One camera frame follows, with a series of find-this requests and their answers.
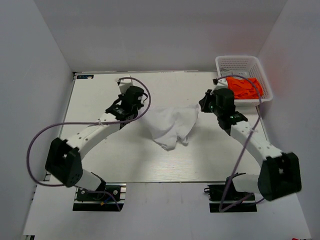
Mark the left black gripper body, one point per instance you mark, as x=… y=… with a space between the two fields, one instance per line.
x=136 y=111

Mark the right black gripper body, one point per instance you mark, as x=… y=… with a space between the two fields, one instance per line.
x=209 y=105

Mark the white t shirt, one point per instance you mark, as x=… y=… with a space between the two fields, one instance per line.
x=169 y=125

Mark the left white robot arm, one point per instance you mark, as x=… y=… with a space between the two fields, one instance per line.
x=64 y=160

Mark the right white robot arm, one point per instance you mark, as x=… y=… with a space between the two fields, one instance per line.
x=279 y=174

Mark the orange t shirt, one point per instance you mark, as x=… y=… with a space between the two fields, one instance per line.
x=242 y=89

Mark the grey cloth in basket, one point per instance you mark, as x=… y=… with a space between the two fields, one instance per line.
x=242 y=73

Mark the blue label sticker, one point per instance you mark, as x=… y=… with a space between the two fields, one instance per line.
x=85 y=76

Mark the white plastic basket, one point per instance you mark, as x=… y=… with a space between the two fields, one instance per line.
x=257 y=78

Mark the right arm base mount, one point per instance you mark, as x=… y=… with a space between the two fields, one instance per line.
x=215 y=194

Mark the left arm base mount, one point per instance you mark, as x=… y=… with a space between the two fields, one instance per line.
x=111 y=200

